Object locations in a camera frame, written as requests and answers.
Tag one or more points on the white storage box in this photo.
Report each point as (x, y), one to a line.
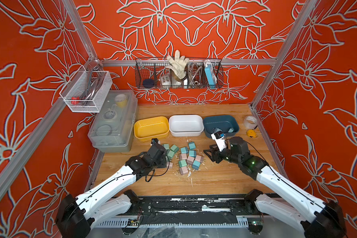
(186, 125)

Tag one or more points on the red object in basket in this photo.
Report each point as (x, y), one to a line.
(75, 101)

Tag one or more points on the black wire basket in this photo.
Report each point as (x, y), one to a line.
(149, 70)

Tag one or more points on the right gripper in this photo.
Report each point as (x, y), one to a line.
(214, 152)

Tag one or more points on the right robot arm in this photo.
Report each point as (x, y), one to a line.
(304, 212)

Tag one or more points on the clear tape roll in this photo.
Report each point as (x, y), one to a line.
(250, 122)

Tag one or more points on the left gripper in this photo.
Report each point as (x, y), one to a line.
(163, 161)

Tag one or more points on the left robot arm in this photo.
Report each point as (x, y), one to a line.
(78, 215)

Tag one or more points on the white rubber glove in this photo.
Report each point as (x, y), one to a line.
(177, 64)

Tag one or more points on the white power strip in basket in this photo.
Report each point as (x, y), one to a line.
(165, 80)

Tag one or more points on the yellow storage box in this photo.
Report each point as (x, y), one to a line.
(147, 129)

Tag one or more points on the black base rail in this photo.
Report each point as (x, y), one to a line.
(191, 210)

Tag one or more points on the clear plastic lidded container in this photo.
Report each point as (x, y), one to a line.
(112, 129)

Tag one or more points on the white wire basket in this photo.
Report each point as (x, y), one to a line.
(91, 86)

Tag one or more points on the dark blue storage box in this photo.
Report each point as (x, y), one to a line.
(223, 122)

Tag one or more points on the light blue box in basket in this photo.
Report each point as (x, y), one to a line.
(209, 72)

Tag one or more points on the yellow tape measure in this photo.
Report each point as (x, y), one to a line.
(251, 134)

